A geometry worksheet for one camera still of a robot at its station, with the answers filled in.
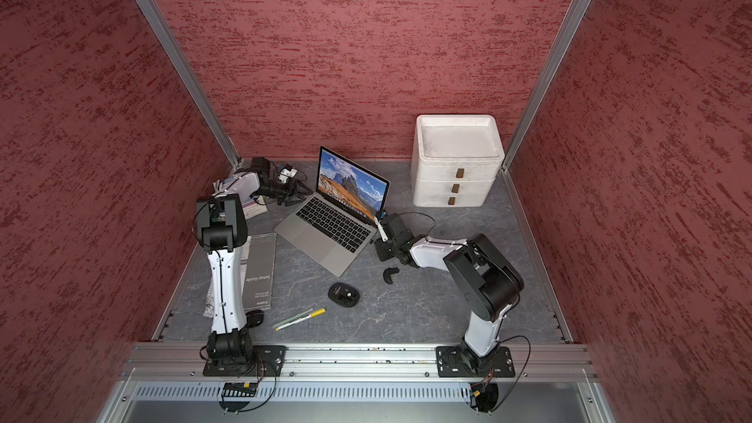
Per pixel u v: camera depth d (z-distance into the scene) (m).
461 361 0.66
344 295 0.83
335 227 1.00
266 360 0.73
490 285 0.48
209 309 0.79
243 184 0.77
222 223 0.66
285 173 1.03
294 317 0.81
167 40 0.84
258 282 0.87
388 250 0.82
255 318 0.79
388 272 0.90
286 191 0.97
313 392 0.77
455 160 0.88
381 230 0.78
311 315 0.81
